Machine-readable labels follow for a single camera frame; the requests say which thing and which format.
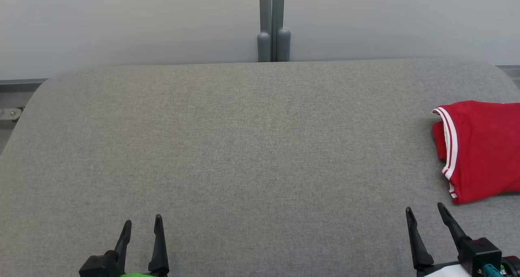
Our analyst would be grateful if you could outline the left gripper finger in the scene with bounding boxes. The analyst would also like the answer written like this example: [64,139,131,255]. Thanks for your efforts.
[114,220,132,266]
[147,214,170,275]

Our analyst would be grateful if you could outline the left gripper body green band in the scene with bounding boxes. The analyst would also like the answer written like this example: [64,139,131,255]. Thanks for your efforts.
[78,250,169,277]

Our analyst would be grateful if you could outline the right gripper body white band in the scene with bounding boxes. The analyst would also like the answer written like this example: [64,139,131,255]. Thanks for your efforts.
[415,238,503,277]

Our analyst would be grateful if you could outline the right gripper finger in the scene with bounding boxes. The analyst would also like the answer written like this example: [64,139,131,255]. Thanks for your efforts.
[405,207,435,271]
[437,202,472,251]

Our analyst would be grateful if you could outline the red basketball jersey white sleeves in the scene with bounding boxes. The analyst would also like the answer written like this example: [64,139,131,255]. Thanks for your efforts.
[431,100,520,205]

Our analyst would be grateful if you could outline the grey fabric sofa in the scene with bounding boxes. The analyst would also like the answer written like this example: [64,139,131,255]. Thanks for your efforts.
[0,58,520,277]

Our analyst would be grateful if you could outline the metal floor bracket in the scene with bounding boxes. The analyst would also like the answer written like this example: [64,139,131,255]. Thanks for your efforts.
[0,106,24,123]

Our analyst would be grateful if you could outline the grey double wall post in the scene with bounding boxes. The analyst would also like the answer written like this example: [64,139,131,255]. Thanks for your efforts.
[257,0,291,63]

